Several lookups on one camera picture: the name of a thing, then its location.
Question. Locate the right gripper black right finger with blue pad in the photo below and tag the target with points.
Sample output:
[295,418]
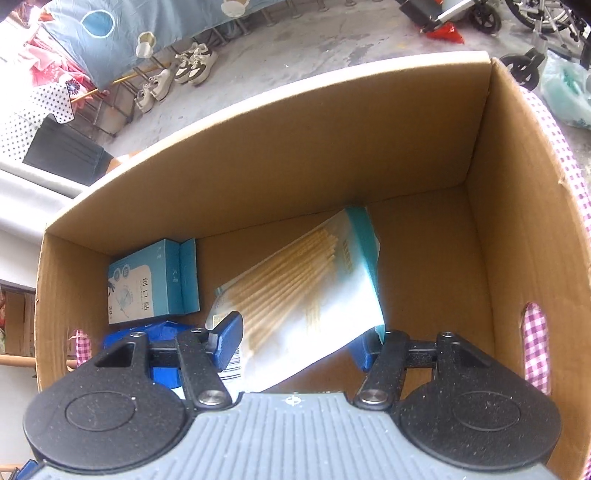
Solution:
[366,349]

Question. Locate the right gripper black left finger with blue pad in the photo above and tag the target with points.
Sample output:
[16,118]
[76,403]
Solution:
[198,348]

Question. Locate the cotton swab packet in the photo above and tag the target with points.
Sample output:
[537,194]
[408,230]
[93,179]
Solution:
[303,303]

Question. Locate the blue plaster box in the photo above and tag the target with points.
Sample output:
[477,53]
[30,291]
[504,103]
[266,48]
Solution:
[157,281]

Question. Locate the pink checkered tablecloth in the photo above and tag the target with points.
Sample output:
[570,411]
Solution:
[532,212]

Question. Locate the brown cardboard box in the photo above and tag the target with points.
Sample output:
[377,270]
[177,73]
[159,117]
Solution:
[397,136]

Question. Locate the grey curtain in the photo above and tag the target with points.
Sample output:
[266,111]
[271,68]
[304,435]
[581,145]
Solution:
[31,199]

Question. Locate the black storage bin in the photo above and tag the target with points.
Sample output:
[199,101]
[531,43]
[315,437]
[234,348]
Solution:
[61,150]

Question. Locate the white sneaker pair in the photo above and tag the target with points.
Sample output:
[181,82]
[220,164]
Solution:
[194,64]
[154,90]

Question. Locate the polka dot cloth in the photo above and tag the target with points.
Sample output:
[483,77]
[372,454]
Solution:
[23,116]

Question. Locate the red plastic bag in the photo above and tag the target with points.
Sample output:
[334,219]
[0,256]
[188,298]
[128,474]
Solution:
[447,32]

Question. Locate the pink hanging clothes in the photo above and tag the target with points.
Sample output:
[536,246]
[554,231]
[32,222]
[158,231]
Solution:
[31,57]

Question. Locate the blue patterned hanging blanket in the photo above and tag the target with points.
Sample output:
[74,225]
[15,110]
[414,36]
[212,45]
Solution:
[101,36]

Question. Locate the wooden chair frame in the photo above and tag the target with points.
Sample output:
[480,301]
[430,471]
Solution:
[28,362]

